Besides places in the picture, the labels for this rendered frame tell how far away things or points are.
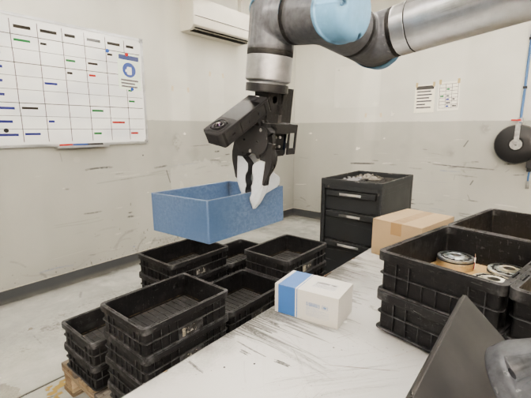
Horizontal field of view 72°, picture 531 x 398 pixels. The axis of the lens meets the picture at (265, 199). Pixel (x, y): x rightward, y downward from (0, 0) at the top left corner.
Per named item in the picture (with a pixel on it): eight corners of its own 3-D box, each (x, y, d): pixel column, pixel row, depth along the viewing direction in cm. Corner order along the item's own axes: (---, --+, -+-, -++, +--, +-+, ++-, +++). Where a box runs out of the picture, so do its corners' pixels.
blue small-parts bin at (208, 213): (209, 244, 57) (207, 200, 56) (152, 230, 66) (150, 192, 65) (284, 219, 72) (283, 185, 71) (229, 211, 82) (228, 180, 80)
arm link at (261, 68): (273, 52, 54) (234, 53, 59) (269, 84, 55) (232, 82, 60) (302, 60, 60) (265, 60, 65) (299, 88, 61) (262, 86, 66)
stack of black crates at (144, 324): (151, 448, 127) (142, 331, 118) (107, 407, 146) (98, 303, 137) (231, 387, 157) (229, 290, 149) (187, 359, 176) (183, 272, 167)
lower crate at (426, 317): (493, 388, 77) (500, 337, 75) (371, 329, 100) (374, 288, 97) (545, 324, 102) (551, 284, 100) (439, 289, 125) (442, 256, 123)
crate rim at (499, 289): (506, 298, 73) (506, 287, 73) (376, 258, 96) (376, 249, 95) (557, 254, 98) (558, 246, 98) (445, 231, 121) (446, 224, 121)
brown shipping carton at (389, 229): (404, 239, 180) (407, 208, 177) (450, 250, 164) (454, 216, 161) (370, 253, 161) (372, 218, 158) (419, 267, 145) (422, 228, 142)
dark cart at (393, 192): (374, 314, 247) (382, 183, 230) (318, 295, 275) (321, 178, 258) (404, 285, 293) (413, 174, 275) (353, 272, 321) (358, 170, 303)
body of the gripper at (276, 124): (295, 158, 65) (303, 88, 62) (264, 161, 58) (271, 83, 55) (263, 152, 70) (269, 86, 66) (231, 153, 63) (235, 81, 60)
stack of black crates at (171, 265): (175, 351, 182) (170, 266, 174) (141, 330, 201) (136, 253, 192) (231, 319, 213) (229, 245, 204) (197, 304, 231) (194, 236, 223)
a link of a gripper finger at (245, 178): (267, 203, 69) (273, 155, 66) (245, 208, 64) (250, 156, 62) (255, 199, 70) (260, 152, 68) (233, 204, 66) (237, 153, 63)
